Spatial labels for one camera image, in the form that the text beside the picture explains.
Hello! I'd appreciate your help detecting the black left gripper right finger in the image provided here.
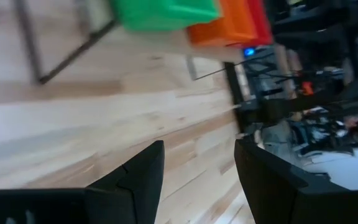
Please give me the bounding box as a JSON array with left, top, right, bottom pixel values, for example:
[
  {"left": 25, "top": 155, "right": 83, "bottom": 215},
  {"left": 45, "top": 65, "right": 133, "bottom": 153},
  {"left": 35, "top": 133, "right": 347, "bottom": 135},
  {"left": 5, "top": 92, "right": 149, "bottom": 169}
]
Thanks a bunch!
[{"left": 234, "top": 138, "right": 358, "bottom": 224}]

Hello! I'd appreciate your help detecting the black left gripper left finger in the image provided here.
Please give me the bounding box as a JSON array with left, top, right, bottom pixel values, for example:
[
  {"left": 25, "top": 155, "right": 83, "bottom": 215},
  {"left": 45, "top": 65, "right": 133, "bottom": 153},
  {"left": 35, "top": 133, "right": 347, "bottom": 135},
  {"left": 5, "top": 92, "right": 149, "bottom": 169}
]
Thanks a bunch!
[{"left": 0, "top": 139, "right": 166, "bottom": 224}]

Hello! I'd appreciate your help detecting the red plastic basket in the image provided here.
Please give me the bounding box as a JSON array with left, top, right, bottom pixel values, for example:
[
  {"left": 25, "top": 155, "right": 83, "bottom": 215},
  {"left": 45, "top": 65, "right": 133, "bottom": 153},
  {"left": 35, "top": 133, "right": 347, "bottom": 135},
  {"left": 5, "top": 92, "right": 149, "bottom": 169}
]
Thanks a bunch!
[{"left": 244, "top": 0, "right": 275, "bottom": 47}]

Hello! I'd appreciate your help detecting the orange plastic basket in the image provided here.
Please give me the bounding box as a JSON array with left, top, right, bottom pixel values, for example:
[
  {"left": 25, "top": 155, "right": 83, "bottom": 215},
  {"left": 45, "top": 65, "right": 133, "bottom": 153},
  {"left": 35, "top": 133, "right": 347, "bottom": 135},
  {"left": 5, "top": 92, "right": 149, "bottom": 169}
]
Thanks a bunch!
[{"left": 186, "top": 0, "right": 259, "bottom": 47}]

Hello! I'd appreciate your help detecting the green plastic basket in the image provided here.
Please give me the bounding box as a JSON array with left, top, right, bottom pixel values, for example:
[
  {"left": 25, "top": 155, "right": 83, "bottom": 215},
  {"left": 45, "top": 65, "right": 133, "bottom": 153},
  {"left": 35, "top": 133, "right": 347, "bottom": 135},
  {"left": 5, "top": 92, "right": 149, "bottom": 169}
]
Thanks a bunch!
[{"left": 110, "top": 0, "right": 222, "bottom": 32}]

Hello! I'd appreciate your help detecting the wooden shelf with black legs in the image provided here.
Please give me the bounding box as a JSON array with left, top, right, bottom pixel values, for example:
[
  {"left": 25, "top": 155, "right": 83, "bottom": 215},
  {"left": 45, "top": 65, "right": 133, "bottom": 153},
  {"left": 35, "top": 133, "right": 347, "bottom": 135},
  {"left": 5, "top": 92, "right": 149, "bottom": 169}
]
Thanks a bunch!
[{"left": 12, "top": 0, "right": 276, "bottom": 85}]

